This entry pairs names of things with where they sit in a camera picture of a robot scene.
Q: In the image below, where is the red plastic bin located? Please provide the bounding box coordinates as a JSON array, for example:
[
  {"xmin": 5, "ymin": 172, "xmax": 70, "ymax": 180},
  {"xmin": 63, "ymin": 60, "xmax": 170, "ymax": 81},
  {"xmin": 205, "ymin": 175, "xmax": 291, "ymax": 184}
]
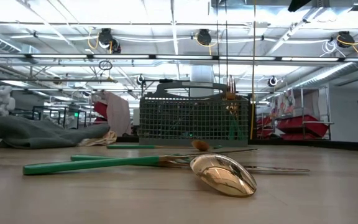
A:
[{"xmin": 277, "ymin": 114, "xmax": 329, "ymax": 138}]

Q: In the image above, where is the white robot figure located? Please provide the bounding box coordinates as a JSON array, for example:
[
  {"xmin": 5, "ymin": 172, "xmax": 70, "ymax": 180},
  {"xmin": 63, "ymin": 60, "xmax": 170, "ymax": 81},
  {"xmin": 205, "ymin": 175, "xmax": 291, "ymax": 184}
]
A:
[{"xmin": 0, "ymin": 85, "xmax": 16, "ymax": 117}]

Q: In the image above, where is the black hanging cable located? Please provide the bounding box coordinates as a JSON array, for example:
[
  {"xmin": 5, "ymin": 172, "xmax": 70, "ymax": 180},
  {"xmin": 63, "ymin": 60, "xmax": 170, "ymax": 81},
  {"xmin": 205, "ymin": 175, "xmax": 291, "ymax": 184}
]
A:
[
  {"xmin": 216, "ymin": 0, "xmax": 221, "ymax": 83},
  {"xmin": 224, "ymin": 0, "xmax": 229, "ymax": 78}
]

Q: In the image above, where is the green-handled gold knife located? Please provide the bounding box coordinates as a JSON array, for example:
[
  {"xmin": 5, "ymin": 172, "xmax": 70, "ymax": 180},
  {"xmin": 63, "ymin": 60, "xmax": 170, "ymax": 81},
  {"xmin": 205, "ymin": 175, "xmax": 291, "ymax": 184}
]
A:
[
  {"xmin": 22, "ymin": 148, "xmax": 259, "ymax": 176},
  {"xmin": 70, "ymin": 154, "xmax": 311, "ymax": 174}
]

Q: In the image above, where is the yellow cable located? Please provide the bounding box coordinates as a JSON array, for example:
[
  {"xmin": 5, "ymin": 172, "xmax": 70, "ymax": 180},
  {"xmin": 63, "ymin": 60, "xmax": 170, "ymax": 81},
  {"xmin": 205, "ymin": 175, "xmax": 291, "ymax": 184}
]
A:
[{"xmin": 249, "ymin": 0, "xmax": 258, "ymax": 141}]

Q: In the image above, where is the grey mesh cutlery basket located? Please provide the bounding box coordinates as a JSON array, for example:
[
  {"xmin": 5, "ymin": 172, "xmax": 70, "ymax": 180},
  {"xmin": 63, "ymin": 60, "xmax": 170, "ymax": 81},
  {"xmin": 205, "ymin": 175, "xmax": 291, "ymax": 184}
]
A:
[{"xmin": 138, "ymin": 80, "xmax": 250, "ymax": 147}]

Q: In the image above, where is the metal shelving rack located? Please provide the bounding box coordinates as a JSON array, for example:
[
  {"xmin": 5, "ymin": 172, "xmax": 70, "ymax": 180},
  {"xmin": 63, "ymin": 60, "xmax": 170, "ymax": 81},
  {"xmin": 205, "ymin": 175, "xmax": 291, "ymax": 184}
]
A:
[{"xmin": 300, "ymin": 86, "xmax": 334, "ymax": 141}]

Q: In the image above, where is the tan folded cloth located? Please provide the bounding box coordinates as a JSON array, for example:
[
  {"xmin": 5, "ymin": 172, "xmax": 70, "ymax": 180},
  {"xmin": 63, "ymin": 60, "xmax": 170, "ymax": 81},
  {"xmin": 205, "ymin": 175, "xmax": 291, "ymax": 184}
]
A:
[{"xmin": 78, "ymin": 130, "xmax": 117, "ymax": 147}]

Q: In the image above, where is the grey cloth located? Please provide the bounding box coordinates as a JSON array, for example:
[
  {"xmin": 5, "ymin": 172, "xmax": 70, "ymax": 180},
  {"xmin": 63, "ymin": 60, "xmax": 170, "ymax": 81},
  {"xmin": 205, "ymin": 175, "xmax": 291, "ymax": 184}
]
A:
[{"xmin": 0, "ymin": 115, "xmax": 111, "ymax": 149}]

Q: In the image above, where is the white duct column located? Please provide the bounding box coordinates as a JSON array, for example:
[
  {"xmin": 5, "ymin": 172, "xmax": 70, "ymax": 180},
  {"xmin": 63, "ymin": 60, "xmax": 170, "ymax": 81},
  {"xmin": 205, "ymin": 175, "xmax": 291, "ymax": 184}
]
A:
[{"xmin": 190, "ymin": 65, "xmax": 214, "ymax": 97}]

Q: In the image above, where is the green-handled gold fork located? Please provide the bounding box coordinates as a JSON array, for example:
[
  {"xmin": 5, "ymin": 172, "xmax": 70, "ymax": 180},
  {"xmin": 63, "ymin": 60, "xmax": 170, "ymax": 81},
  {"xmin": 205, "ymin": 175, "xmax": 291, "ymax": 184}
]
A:
[{"xmin": 225, "ymin": 74, "xmax": 244, "ymax": 141}]

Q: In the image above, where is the pink hanging cloth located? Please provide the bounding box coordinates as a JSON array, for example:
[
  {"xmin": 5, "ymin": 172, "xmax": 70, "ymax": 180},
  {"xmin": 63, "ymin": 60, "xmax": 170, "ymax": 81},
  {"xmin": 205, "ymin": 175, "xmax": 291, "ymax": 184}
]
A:
[{"xmin": 92, "ymin": 91, "xmax": 132, "ymax": 137}]

